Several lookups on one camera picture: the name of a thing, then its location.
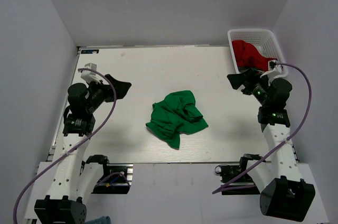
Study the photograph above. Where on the red t shirt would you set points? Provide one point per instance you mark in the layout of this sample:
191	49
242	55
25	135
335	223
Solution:
247	56

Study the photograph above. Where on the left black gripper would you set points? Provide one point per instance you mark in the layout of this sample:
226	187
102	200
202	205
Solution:
121	87

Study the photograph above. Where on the white plastic basket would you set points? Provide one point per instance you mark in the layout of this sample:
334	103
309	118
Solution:
263	40

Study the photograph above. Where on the blue label sticker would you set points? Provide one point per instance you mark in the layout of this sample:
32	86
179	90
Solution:
90	51

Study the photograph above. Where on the blue cloth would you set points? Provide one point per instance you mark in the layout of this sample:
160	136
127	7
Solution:
101	220

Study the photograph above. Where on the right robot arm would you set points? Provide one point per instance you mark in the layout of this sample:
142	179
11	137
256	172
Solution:
284	193

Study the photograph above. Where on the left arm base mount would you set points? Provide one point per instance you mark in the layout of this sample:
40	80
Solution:
117	179

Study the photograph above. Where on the green t shirt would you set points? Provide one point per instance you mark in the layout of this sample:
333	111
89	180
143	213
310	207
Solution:
176	114

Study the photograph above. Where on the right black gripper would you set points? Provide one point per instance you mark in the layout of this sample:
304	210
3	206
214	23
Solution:
251	77

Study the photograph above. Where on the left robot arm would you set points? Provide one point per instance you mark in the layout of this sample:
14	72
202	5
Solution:
75	179

